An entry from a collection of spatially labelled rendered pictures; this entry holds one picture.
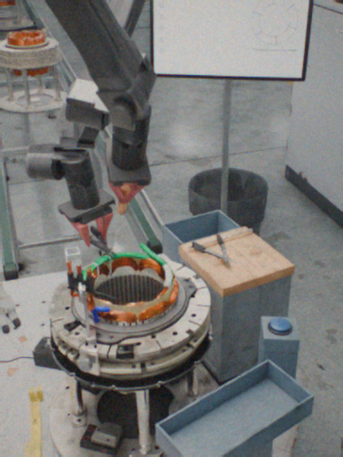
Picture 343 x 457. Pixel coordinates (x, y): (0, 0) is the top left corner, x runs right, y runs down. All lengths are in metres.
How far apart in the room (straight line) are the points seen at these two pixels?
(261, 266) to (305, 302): 1.71
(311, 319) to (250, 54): 1.40
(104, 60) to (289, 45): 1.29
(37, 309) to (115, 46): 1.06
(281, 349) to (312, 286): 1.95
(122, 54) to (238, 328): 0.76
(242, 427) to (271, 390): 0.10
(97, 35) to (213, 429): 0.64
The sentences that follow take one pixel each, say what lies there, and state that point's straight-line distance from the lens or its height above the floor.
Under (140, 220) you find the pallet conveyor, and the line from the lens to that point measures 2.13.
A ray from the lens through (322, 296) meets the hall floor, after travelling 3.09.
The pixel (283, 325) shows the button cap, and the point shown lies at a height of 1.04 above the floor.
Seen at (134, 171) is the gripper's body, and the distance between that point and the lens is 0.96.
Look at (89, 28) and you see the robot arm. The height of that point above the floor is 1.65.
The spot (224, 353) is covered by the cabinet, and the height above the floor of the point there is 0.88.
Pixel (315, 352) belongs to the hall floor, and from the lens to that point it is 2.76.
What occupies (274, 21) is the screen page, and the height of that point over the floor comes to 1.42.
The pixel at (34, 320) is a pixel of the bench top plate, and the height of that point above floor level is 0.78.
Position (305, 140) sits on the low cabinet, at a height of 0.37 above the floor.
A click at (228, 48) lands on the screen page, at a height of 1.33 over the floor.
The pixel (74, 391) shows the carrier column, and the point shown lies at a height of 0.88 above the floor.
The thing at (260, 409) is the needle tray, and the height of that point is 1.02.
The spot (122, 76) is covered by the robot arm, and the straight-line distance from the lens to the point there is 0.80.
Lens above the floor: 1.80
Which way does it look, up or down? 31 degrees down
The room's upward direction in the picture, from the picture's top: 1 degrees counter-clockwise
